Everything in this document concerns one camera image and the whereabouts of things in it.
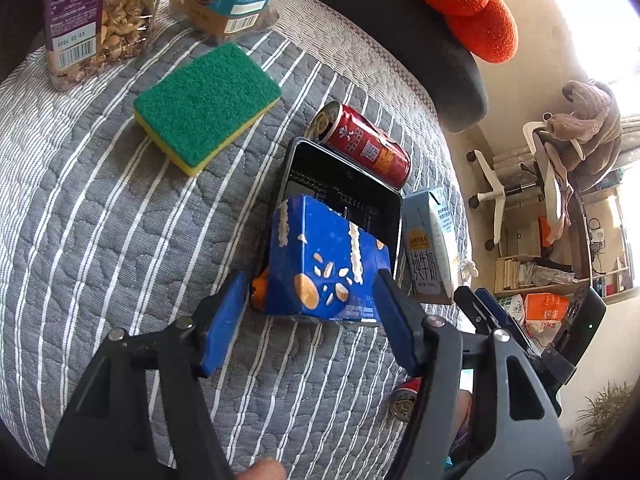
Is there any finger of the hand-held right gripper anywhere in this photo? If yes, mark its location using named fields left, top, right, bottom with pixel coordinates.
left=454, top=286, right=497, bottom=336
left=474, top=287, right=546, bottom=362

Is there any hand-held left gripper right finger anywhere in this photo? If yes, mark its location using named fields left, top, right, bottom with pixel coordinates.
left=372, top=269, right=576, bottom=480

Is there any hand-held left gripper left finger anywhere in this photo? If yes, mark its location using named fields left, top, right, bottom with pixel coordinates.
left=45, top=269, right=251, bottom=480

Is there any crushed red can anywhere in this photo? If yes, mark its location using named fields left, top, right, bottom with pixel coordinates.
left=390, top=375, right=427, bottom=418

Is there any blue oat print carton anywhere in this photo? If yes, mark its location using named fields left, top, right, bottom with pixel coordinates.
left=265, top=195, right=392, bottom=326

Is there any red drink can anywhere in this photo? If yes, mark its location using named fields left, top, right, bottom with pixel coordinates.
left=307, top=101, right=412, bottom=192

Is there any person's left hand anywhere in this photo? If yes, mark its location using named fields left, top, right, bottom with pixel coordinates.
left=232, top=456, right=287, bottom=480

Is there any white printed bag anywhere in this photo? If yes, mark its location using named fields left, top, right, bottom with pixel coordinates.
left=500, top=294, right=527, bottom=328

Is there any orange cardboard box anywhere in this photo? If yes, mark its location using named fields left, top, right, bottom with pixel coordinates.
left=524, top=292, right=572, bottom=333

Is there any wooden book rack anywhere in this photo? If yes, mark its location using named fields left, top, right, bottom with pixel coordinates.
left=494, top=255, right=577, bottom=297

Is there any small orange item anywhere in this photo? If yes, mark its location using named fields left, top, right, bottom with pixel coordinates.
left=251, top=270, right=272, bottom=307

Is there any wooden desk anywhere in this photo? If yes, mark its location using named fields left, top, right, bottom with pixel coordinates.
left=575, top=175, right=640, bottom=302

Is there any light blue milk carton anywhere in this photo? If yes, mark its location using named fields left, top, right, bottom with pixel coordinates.
left=401, top=187, right=463, bottom=306

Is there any green potted plant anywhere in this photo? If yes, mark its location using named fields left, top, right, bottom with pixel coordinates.
left=575, top=380, right=637, bottom=456

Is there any flat orange box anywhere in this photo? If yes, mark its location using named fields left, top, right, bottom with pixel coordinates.
left=537, top=215, right=567, bottom=247

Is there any white office chair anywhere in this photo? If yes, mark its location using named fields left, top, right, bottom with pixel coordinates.
left=466, top=121, right=586, bottom=252

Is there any beige cloth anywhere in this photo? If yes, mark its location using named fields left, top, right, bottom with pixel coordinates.
left=545, top=142, right=576, bottom=231

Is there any black plastic tray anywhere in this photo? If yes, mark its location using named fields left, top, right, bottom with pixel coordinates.
left=250, top=137, right=403, bottom=327

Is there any brown fleece blanket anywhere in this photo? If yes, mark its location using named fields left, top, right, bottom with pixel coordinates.
left=544, top=79, right=625, bottom=192

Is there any yellow green sponge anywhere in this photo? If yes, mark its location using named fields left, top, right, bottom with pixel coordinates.
left=133, top=42, right=282, bottom=178

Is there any purple label nut jar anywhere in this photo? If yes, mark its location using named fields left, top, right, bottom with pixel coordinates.
left=42, top=0, right=168, bottom=92

